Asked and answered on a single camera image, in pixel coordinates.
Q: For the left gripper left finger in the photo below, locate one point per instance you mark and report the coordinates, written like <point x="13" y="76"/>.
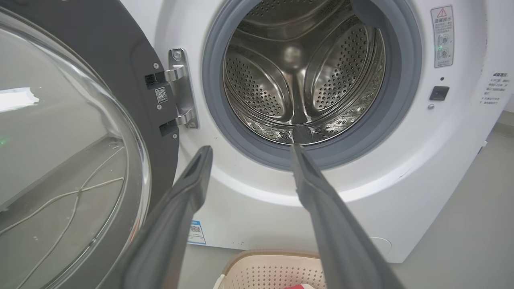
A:
<point x="168" y="233"/>

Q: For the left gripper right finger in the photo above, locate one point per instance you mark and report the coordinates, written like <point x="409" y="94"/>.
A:
<point x="341" y="233"/>

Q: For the red and white garment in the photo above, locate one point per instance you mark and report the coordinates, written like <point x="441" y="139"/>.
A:
<point x="299" y="286"/>

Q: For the cream perforated laundry basket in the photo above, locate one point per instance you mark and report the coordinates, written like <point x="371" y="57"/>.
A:
<point x="265" y="273"/>

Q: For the black glass washer door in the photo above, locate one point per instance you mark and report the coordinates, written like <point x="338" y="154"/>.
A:
<point x="132" y="80"/>

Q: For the blue energy label sticker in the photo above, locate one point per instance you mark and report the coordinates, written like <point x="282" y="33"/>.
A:
<point x="196" y="233"/>

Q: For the white front-load washing machine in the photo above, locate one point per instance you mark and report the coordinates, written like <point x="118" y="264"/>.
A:
<point x="401" y="192"/>

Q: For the QR code door sticker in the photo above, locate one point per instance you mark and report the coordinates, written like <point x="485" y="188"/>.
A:
<point x="160" y="95"/>

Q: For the chrome door hinge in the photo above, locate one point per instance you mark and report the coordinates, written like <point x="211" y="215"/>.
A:
<point x="182" y="92"/>

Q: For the black door latch socket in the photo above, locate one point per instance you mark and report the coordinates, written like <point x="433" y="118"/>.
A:
<point x="439" y="93"/>

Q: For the white text sticker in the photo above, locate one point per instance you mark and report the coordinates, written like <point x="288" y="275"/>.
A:
<point x="496" y="87"/>

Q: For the grey warning sticker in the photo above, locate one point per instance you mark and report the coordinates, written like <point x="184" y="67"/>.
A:
<point x="443" y="36"/>

